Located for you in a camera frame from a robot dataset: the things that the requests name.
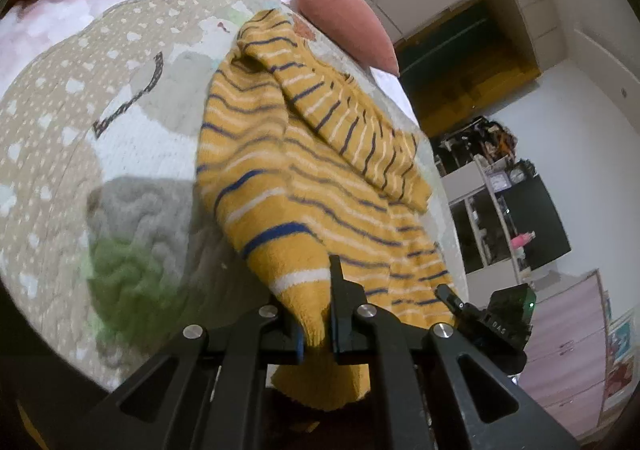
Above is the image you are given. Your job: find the pink pillow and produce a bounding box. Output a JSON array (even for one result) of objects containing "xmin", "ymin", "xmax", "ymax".
[{"xmin": 296, "ymin": 0, "xmax": 399, "ymax": 76}]

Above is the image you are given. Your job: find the black television screen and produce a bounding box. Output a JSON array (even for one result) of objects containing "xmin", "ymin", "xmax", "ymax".
[{"xmin": 499, "ymin": 176, "xmax": 572, "ymax": 270}]

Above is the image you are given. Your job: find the yellow striped knit sweater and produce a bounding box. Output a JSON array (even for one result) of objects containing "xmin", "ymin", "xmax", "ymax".
[{"xmin": 196, "ymin": 9, "xmax": 452, "ymax": 411}]

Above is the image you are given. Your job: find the cluttered dark rack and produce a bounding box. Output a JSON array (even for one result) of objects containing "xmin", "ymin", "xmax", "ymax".
[{"xmin": 432, "ymin": 116, "xmax": 518, "ymax": 175}]

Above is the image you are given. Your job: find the purple alarm clock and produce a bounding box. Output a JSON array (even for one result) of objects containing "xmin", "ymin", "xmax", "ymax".
[{"xmin": 487, "ymin": 170, "xmax": 512, "ymax": 193}]

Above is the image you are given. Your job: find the pink bottle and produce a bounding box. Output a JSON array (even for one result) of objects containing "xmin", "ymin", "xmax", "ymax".
[{"xmin": 510, "ymin": 231, "xmax": 536, "ymax": 250}]

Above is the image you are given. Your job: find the patchwork heart quilt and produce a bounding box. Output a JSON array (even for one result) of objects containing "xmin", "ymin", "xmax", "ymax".
[{"xmin": 1, "ymin": 0, "xmax": 468, "ymax": 389}]

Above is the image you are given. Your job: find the dark analog clock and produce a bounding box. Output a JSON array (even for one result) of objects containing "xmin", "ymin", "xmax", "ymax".
[{"xmin": 506, "ymin": 158, "xmax": 537, "ymax": 186}]

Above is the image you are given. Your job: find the white shelf unit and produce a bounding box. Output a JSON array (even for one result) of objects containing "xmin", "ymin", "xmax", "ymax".
[{"xmin": 442, "ymin": 155, "xmax": 526, "ymax": 307}]

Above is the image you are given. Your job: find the brown wooden door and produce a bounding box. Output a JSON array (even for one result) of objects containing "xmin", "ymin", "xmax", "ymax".
[{"xmin": 396, "ymin": 0, "xmax": 540, "ymax": 138}]

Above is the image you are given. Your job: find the pink drawer cabinet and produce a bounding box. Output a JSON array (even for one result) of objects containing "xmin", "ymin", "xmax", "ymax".
[{"xmin": 518, "ymin": 270, "xmax": 608, "ymax": 438}]

